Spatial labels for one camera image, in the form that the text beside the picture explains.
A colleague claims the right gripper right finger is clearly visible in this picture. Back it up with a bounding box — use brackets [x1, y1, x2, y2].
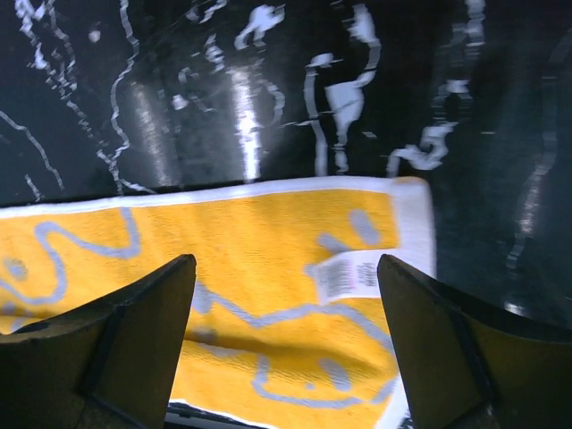
[377, 255, 571, 428]

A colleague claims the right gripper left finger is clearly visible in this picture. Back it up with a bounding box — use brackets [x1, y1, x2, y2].
[1, 255, 196, 428]

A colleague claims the orange towel with grey pattern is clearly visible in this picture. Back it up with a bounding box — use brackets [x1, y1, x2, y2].
[1, 177, 435, 428]

